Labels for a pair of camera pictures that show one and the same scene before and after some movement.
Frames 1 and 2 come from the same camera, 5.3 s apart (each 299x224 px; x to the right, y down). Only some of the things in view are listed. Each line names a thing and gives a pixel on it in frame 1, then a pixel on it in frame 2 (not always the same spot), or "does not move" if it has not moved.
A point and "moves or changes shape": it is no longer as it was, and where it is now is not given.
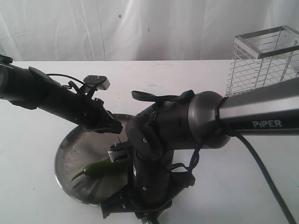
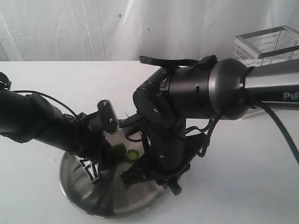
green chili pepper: x=109 y=168 moves or changes shape
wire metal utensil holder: x=263 y=59 does not move
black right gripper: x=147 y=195 → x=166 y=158
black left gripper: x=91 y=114 → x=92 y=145
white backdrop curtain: x=135 y=30 does not move
